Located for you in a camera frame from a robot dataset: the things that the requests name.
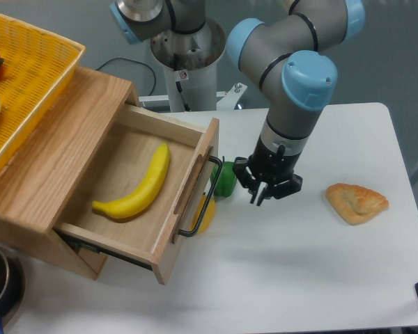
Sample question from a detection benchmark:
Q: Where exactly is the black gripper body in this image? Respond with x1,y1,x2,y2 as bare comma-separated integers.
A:
233,134,303,200

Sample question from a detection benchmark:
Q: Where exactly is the black drawer handle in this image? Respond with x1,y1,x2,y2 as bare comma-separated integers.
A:
178,155,223,238

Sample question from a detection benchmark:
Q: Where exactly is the wooden top drawer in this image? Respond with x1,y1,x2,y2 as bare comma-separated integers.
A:
55,105,219,284

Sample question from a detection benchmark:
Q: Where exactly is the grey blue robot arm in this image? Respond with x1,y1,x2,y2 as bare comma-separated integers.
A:
109,1,366,204

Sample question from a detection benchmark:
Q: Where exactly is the wooden drawer cabinet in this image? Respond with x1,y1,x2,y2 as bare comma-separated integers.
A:
0,67,139,279

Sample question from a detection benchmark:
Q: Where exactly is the green bell pepper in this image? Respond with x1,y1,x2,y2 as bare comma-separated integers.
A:
213,157,237,198

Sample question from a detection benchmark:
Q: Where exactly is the yellow bell pepper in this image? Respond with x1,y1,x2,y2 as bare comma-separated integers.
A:
191,193,217,234

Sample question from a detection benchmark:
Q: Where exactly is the baked bread pastry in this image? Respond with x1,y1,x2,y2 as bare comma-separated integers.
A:
325,183,389,225

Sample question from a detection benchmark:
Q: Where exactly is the yellow banana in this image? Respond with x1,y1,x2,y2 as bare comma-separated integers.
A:
91,143,171,220

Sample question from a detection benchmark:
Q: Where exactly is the yellow plastic basket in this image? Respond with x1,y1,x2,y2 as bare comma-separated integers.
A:
0,14,86,171

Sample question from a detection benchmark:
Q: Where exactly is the dark metal pot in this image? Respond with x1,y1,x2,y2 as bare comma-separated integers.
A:
0,247,25,333

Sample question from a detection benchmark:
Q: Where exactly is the black cable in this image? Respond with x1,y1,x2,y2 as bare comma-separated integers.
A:
95,57,157,97

